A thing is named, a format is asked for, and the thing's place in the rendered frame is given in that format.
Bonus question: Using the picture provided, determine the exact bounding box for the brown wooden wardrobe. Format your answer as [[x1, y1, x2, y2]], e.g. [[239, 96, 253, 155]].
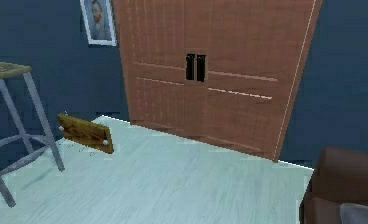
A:
[[111, 0, 324, 163]]

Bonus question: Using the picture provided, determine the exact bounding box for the small brown wooden board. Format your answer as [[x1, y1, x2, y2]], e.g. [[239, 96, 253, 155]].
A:
[[57, 113, 115, 155]]

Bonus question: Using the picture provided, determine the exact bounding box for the framed portrait picture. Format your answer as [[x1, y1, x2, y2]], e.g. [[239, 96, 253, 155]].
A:
[[79, 0, 118, 47]]

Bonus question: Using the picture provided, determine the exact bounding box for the grey metal stool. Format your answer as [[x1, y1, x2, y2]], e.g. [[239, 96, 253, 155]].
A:
[[0, 60, 66, 208]]

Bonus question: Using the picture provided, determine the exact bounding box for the dark brown armchair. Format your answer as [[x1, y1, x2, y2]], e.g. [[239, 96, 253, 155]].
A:
[[298, 145, 368, 224]]

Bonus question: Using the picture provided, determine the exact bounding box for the grey cushion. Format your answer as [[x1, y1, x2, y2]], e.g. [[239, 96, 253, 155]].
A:
[[339, 202, 368, 224]]

